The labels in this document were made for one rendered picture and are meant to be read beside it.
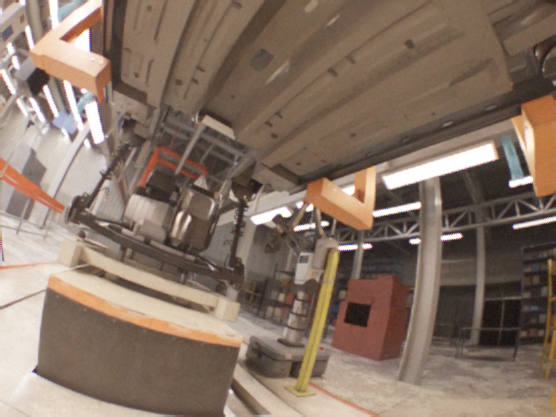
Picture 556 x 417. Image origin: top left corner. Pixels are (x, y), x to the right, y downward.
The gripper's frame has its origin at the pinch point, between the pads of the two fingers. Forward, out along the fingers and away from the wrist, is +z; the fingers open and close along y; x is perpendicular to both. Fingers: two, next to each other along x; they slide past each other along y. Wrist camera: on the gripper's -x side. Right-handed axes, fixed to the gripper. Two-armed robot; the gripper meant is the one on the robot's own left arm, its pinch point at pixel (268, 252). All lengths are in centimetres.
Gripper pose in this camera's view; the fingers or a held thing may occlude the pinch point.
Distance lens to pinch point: 175.6
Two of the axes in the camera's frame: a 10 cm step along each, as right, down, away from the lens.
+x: 5.8, 7.9, 2.0
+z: -6.2, 5.9, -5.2
